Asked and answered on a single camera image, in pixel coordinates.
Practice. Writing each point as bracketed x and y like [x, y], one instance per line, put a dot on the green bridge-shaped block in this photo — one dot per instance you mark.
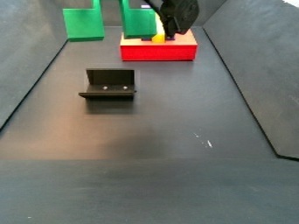
[84, 24]

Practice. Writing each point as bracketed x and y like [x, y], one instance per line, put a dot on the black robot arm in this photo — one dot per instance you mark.
[178, 15]

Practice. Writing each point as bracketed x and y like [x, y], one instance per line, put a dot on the black angled fixture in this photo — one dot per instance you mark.
[110, 82]

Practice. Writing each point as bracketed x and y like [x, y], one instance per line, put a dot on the red base board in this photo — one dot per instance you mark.
[174, 50]

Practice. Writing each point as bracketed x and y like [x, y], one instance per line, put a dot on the yellow long bar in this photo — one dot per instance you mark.
[159, 36]

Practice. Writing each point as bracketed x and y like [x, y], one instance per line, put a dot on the right purple block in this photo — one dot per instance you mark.
[144, 6]

